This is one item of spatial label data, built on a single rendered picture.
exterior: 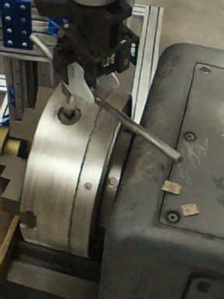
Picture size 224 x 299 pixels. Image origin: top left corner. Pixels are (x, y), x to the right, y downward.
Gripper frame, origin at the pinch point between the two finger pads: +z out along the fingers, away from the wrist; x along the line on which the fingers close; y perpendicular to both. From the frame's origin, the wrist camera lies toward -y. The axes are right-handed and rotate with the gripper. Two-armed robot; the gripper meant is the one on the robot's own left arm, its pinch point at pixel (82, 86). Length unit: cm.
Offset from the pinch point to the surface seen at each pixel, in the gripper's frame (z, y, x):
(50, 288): 46.0, 7.2, -14.2
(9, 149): 23.2, -11.8, -8.1
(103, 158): 11.3, 6.1, -0.6
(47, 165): 12.8, 1.0, -7.8
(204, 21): 150, -99, 162
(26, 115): 19.1, -13.7, -2.5
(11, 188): 21.1, -3.6, -12.9
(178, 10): 150, -114, 157
